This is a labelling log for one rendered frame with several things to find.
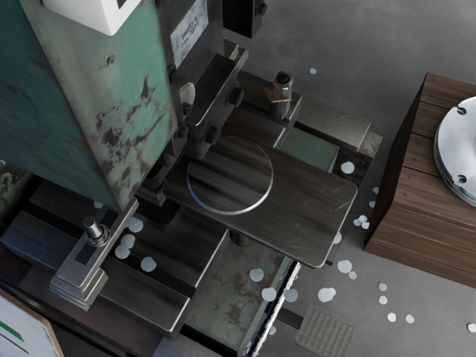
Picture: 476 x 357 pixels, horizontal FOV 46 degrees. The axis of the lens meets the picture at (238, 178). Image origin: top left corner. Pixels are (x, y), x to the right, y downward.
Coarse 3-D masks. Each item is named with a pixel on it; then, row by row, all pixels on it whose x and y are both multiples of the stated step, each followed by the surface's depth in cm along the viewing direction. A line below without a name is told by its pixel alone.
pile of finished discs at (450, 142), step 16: (448, 112) 131; (464, 112) 133; (448, 128) 130; (464, 128) 130; (448, 144) 128; (464, 144) 128; (448, 160) 126; (464, 160) 126; (448, 176) 126; (464, 176) 125; (464, 192) 123
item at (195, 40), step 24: (168, 0) 49; (192, 0) 53; (216, 0) 59; (192, 24) 56; (216, 24) 62; (192, 48) 59; (216, 48) 65; (192, 72) 62; (216, 72) 65; (192, 96) 61; (216, 96) 63; (240, 96) 67; (192, 120) 62; (216, 120) 67; (192, 144) 66
